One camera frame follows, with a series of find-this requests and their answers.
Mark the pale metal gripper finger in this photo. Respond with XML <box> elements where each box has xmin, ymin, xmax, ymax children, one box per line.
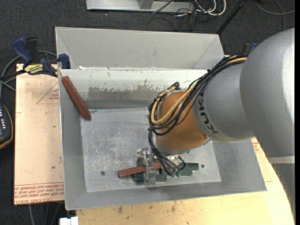
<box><xmin>143</xmin><ymin>165</ymin><xmax>151</xmax><ymax>185</ymax></box>
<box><xmin>150</xmin><ymin>164</ymin><xmax>158</xmax><ymax>186</ymax></box>

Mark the dark green flat block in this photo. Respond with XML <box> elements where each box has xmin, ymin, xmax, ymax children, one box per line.
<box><xmin>177</xmin><ymin>162</ymin><xmax>200</xmax><ymax>177</ymax></box>
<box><xmin>134</xmin><ymin>173</ymin><xmax>168</xmax><ymax>184</ymax></box>

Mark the red-brown flat block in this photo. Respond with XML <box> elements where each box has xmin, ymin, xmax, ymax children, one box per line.
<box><xmin>117</xmin><ymin>162</ymin><xmax>163</xmax><ymax>179</ymax></box>
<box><xmin>61</xmin><ymin>75</ymin><xmax>92</xmax><ymax>121</ymax></box>

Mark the grey metal bin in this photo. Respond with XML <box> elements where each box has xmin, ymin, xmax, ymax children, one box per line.
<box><xmin>55</xmin><ymin>26</ymin><xmax>267</xmax><ymax>211</ymax></box>

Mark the brown cardboard board, red print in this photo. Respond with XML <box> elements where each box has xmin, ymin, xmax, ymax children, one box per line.
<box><xmin>14</xmin><ymin>63</ymin><xmax>65</xmax><ymax>205</ymax></box>

